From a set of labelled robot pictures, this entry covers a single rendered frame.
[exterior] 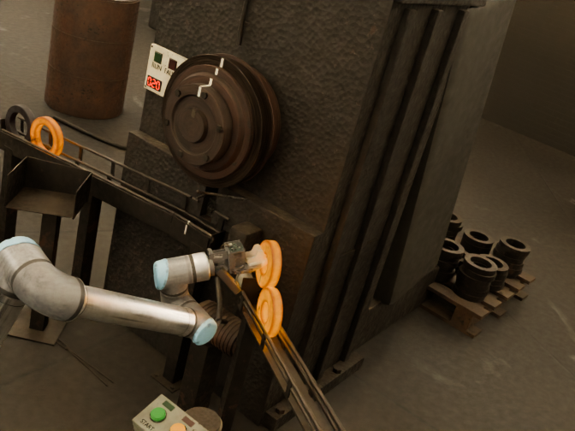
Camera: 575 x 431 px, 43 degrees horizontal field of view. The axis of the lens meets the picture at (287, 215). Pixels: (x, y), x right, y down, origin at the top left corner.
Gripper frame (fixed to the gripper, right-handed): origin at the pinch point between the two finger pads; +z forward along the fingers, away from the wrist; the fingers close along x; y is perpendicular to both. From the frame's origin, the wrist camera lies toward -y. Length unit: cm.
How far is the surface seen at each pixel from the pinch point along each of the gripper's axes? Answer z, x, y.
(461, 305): 126, 83, -108
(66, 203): -62, 74, -6
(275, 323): -3.9, -19.0, -11.1
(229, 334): -14.2, 4.9, -30.9
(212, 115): -8, 36, 37
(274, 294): -2.4, -12.9, -4.7
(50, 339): -78, 67, -64
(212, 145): -9.5, 32.4, 27.8
